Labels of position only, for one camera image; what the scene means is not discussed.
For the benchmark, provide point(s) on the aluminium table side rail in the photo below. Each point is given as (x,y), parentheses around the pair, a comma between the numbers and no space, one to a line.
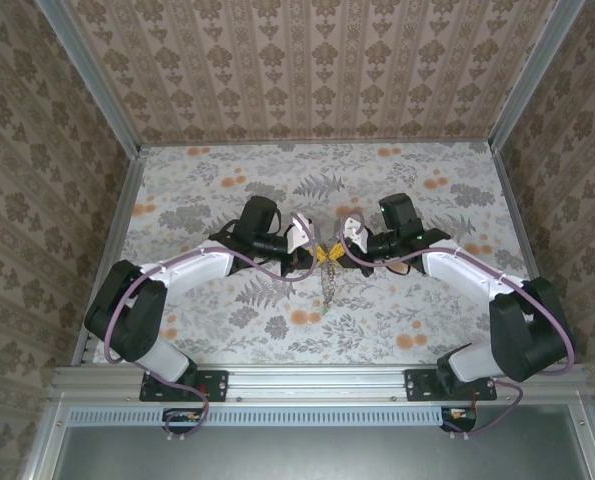
(517,215)
(127,200)

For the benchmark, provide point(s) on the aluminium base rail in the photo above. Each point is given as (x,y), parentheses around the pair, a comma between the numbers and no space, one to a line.
(317,382)

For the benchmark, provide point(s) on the aluminium frame post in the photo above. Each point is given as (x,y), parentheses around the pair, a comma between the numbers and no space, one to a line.
(87,75)
(537,75)

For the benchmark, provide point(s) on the black base electronics module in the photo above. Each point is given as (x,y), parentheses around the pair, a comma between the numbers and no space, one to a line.
(459,415)
(182,417)

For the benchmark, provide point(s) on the grey metal panel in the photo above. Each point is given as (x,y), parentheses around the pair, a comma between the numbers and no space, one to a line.
(302,455)

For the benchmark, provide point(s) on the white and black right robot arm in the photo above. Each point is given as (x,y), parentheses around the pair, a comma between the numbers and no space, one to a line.
(467,275)

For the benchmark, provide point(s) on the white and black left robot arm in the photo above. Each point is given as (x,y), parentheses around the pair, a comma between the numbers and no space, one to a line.
(192,267)

